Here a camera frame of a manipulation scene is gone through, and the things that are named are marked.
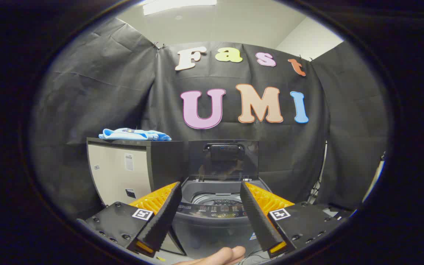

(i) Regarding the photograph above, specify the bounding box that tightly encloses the ceiling light panel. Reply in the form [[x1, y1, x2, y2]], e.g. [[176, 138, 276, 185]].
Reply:
[[143, 0, 217, 16]]

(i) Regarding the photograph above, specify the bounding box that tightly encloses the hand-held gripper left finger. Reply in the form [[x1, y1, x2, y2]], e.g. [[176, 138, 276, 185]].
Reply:
[[77, 181, 183, 258]]

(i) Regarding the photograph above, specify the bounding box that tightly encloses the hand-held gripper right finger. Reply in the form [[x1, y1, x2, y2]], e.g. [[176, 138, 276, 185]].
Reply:
[[240, 180, 345, 259]]

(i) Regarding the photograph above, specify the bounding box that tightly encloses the light blue garment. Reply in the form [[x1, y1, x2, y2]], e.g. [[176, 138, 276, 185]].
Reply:
[[99, 128, 172, 141]]

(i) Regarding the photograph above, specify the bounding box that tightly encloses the grey washing machine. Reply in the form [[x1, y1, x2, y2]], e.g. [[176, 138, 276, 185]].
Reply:
[[160, 177, 273, 260]]

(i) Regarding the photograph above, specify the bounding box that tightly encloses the white and dark cabinet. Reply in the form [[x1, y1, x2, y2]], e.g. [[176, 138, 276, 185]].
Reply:
[[87, 137, 185, 207]]

